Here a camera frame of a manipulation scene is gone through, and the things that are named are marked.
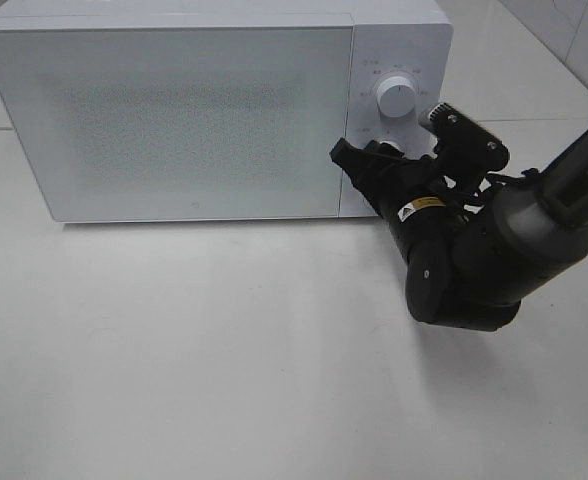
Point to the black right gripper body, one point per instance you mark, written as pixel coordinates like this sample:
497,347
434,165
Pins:
398,189

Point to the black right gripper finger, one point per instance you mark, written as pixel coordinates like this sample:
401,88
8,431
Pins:
351,160
380,157

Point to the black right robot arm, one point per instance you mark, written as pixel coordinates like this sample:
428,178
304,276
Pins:
475,240

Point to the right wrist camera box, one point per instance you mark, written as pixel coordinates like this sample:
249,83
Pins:
463,147

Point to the white microwave door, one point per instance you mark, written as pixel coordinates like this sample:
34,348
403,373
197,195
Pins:
159,125

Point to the white timer knob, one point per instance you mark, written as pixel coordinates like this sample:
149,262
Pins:
392,145

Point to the upper white power knob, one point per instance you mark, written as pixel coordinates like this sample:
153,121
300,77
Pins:
396,96

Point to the white microwave oven body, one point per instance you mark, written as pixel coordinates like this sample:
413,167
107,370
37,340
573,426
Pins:
388,38

